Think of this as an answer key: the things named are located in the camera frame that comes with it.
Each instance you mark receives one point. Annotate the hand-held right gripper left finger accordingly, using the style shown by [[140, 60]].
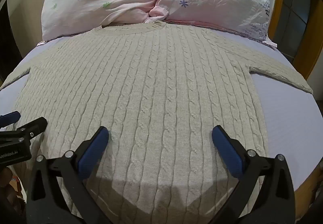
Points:
[[91, 151]]

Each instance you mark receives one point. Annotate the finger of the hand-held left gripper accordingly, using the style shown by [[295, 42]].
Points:
[[32, 130], [9, 117]]

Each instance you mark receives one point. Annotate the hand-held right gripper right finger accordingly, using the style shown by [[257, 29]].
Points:
[[228, 150]]

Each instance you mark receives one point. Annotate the wooden bed frame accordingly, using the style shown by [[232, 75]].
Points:
[[306, 24]]

